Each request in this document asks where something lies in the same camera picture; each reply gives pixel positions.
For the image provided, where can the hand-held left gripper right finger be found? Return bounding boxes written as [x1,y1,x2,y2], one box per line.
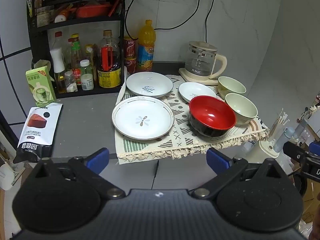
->
[191,147,283,199]

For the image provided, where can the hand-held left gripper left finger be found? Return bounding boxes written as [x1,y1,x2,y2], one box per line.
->
[34,147,127,199]

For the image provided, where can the red and black bowl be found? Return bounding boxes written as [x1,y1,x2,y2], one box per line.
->
[189,95,237,138]

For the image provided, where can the pale green bowl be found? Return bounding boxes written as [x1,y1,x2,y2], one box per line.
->
[217,76,247,100]
[225,93,258,126]

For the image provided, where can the white plate with flower print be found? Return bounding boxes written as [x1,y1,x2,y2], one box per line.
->
[112,96,175,140]

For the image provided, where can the small white plate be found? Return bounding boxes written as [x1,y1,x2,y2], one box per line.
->
[178,82,218,104]

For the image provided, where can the blue-rimmed white plate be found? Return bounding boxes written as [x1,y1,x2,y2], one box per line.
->
[126,72,174,99]

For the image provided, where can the cardboard box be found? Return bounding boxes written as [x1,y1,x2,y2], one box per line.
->
[304,180,320,205]

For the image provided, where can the white stick holder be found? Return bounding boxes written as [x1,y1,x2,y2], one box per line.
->
[259,109,290,158]

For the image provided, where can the patterned fringed placemat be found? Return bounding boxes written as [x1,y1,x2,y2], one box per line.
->
[114,74,270,165]

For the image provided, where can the black snack bag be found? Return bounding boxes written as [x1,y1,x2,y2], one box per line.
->
[13,102,63,164]

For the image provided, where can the small white jar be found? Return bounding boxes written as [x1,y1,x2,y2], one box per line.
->
[80,74,95,90]

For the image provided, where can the large dark sauce bottle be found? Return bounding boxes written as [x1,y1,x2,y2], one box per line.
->
[97,30,122,88]

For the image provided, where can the small glass shaker jar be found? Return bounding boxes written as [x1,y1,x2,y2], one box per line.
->
[64,71,77,92]

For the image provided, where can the cream kettle base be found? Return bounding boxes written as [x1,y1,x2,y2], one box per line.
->
[178,67,219,85]

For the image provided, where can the green drink carton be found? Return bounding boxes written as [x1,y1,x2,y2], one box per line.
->
[25,66,57,107]

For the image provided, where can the white-capped jar with green label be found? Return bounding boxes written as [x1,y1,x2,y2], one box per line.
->
[80,59,93,77]

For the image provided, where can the red drink can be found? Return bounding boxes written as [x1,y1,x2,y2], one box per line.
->
[124,36,138,59]
[124,57,137,75]

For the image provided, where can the glass electric kettle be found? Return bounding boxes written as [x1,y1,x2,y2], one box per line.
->
[184,41,227,80]

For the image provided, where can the dark soy sauce bottle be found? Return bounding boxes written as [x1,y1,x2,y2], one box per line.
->
[92,44,100,68]

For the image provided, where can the yellow-capped bottle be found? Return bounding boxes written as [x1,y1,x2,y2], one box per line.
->
[85,44,94,63]

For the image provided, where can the crumpled beige paper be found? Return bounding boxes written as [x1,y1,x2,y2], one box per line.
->
[32,59,54,83]

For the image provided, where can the sauce bottle with green label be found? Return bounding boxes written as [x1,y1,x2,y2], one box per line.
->
[71,34,83,85]

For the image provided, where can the orange juice bottle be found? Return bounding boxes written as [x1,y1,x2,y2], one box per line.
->
[137,20,156,72]

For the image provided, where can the black storage rack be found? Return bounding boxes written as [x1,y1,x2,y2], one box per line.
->
[26,0,128,99]

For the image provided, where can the white and orange bottle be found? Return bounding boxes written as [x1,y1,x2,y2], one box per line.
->
[54,9,70,23]

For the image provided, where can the dry goods packet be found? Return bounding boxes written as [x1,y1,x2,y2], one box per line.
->
[35,0,55,27]

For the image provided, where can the red packet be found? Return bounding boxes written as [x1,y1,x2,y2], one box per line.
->
[109,0,122,15]

